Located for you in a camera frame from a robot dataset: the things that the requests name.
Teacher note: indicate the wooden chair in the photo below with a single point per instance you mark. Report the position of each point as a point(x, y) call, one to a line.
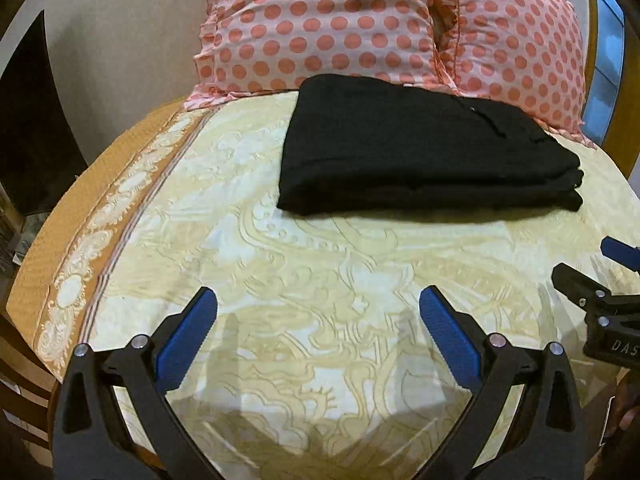
point(27, 392)

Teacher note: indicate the pink polka dot pillow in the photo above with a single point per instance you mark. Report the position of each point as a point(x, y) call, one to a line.
point(527, 53)
point(255, 47)

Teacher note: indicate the window with wooden frame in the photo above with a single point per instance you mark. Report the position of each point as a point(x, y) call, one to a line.
point(610, 117)

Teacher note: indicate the cream patterned bed sheet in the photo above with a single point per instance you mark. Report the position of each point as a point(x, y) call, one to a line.
point(318, 366)

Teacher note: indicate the black pants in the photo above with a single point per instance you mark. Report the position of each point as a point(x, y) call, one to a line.
point(356, 144)

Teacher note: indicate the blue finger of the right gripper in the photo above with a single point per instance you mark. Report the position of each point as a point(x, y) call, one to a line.
point(617, 251)

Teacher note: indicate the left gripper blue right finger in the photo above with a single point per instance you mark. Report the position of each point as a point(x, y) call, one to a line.
point(546, 438)

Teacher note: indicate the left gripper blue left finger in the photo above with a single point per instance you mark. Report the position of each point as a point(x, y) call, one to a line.
point(90, 437)

